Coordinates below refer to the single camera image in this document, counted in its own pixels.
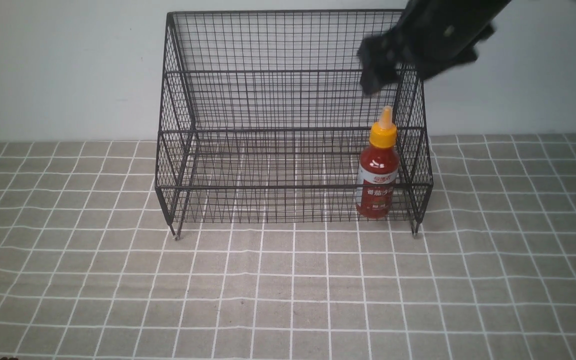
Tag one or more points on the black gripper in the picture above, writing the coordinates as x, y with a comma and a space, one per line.
432, 35

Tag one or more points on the red sauce bottle yellow cap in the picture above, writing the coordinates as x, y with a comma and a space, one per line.
378, 169

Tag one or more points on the grey checked tablecloth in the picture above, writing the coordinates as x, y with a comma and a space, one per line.
89, 269

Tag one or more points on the black wire mesh shelf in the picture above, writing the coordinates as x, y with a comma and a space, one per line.
263, 119

